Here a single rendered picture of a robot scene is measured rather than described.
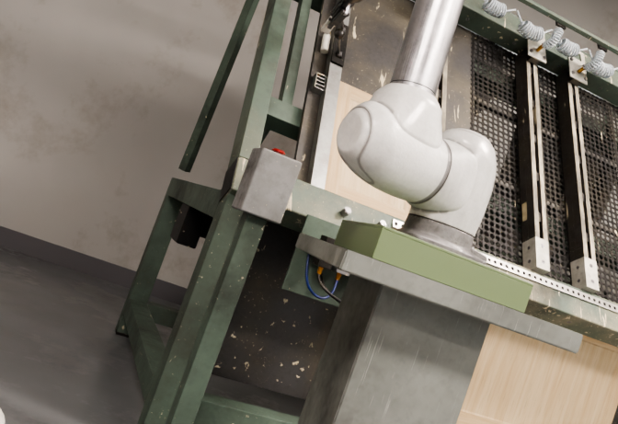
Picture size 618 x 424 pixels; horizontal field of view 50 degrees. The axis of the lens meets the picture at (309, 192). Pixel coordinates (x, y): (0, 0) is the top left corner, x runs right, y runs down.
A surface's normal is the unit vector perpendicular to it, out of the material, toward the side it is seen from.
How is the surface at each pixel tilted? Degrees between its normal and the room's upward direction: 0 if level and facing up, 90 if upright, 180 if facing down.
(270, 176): 90
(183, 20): 90
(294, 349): 90
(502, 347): 90
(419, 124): 81
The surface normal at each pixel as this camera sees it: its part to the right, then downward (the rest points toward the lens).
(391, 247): 0.18, 0.00
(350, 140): -0.81, -0.25
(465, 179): 0.49, 0.07
